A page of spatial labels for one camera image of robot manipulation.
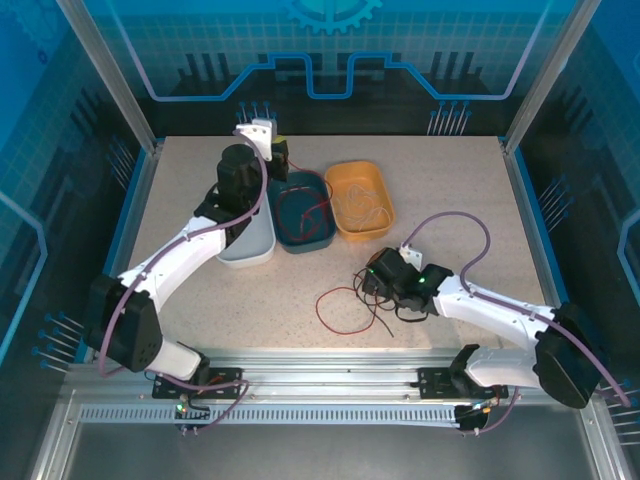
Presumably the white plastic tray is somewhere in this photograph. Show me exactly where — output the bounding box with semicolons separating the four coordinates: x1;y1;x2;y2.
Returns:
215;187;278;270

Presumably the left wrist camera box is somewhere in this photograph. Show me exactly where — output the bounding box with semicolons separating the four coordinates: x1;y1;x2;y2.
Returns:
233;118;278;162

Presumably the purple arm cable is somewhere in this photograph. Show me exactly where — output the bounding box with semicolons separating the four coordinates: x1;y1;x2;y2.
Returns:
98;128;250;432
399;210;631;436

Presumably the orange plastic tray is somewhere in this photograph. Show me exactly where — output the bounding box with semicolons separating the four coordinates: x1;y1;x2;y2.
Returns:
323;159;397;244

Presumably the slotted cable duct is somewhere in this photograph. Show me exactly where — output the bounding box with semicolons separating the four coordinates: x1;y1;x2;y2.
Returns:
79;403;464;427

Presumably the aluminium table side rail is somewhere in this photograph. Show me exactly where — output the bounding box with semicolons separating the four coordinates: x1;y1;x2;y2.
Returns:
94;142;165;354
501;142;566;324

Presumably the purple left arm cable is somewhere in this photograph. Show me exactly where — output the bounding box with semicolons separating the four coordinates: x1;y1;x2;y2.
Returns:
98;128;250;432

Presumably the black right wrist wire loop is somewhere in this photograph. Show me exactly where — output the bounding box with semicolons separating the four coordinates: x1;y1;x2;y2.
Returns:
393;298;432;325

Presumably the thin white cable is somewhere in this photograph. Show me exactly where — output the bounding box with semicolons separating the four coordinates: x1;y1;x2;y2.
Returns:
333;183;394;226
335;185;394;227

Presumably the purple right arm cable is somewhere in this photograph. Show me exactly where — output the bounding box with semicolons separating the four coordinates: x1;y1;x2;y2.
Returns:
399;210;631;436

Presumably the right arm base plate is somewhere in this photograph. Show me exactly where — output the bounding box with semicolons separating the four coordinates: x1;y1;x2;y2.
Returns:
417;366;510;401

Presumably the aluminium frame post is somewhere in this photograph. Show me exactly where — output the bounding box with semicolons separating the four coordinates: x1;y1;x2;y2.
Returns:
501;0;603;155
55;0;165;155

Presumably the teal plastic tray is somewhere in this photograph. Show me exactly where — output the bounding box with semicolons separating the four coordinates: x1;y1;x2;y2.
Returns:
266;169;337;255

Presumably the steel front plate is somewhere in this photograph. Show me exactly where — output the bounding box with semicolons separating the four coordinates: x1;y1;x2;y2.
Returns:
29;389;631;480

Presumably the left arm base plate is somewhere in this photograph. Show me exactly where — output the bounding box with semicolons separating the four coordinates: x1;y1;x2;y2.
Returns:
152;367;245;401

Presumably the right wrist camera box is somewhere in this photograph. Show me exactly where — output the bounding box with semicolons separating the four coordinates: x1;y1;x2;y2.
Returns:
398;241;425;267

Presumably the thin black cable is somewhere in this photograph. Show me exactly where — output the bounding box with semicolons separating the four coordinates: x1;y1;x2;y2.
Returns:
351;267;403;340

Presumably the aluminium mounting rail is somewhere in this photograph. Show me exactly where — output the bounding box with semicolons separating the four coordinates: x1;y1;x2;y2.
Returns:
67;347;596;406

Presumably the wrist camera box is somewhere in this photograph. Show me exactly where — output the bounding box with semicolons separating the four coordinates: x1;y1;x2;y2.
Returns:
233;118;278;162
398;241;425;267

